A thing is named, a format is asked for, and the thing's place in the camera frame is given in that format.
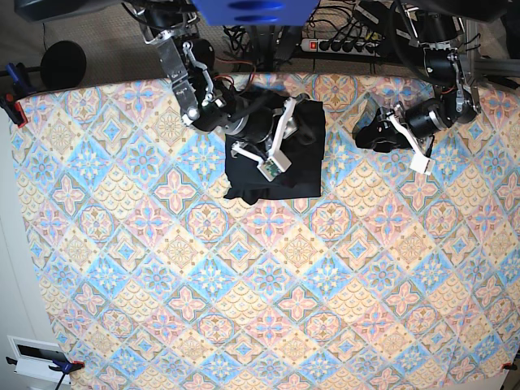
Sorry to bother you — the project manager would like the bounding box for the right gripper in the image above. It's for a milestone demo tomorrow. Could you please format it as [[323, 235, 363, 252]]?
[[229, 92, 313, 163]]

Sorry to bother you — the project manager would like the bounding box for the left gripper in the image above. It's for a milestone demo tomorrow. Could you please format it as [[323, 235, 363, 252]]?
[[353, 101, 434, 157]]

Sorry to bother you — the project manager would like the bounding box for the black t-shirt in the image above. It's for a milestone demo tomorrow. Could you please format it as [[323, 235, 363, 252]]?
[[224, 101, 326, 205]]

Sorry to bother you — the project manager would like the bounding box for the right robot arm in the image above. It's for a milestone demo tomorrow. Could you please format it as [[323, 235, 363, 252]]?
[[122, 1, 316, 170]]

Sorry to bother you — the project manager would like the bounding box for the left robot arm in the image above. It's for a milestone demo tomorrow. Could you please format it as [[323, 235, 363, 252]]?
[[353, 1, 481, 158]]

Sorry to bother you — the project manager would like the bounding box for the white power strip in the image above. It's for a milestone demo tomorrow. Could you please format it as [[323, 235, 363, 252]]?
[[300, 38, 378, 56]]

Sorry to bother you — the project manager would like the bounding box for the patterned tablecloth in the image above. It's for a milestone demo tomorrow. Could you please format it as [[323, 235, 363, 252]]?
[[10, 75, 519, 389]]

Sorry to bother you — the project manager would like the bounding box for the black round stool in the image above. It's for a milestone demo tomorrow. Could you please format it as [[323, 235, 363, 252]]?
[[40, 41, 87, 90]]

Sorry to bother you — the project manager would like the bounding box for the blue orange clamp upper left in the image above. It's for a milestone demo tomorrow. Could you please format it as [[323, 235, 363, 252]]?
[[1, 63, 32, 128]]

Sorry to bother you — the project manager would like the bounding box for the blue orange clamp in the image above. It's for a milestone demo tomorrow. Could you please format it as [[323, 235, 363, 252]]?
[[6, 357, 85, 389], [1, 63, 32, 128]]

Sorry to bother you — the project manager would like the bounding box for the orange clamp lower right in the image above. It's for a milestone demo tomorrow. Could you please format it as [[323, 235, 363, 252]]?
[[501, 362, 518, 371]]

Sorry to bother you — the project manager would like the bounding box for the blue orange clamp lower left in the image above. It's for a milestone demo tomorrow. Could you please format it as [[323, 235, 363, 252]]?
[[6, 357, 85, 389]]

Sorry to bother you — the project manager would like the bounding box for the white floor vent box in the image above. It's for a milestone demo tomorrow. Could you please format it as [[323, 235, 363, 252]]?
[[7, 336, 67, 384]]

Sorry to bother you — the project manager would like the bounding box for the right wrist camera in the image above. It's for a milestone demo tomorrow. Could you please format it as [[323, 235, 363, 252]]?
[[257, 151, 292, 182]]

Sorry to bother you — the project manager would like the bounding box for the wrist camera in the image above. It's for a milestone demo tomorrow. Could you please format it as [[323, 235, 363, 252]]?
[[409, 154, 435, 176], [257, 151, 292, 182]]

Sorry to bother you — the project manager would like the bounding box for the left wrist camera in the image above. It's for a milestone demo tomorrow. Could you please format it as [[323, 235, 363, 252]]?
[[409, 154, 435, 176]]

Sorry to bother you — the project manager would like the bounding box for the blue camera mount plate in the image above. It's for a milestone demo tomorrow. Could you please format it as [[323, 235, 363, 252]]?
[[193, 0, 319, 27]]

